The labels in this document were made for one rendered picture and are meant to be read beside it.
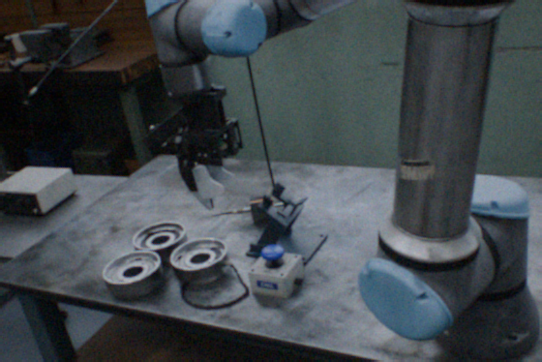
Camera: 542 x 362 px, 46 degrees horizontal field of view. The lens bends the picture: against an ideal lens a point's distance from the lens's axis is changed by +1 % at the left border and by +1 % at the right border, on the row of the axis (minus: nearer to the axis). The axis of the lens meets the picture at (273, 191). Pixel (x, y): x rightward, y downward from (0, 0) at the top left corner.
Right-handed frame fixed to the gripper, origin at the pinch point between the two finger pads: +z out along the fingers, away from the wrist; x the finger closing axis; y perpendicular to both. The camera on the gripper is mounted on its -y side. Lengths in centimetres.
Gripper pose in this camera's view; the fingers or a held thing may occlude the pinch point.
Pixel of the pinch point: (206, 201)
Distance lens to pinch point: 107.0
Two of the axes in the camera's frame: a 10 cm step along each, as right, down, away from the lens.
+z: 1.6, 8.8, 4.4
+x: 4.3, -4.6, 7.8
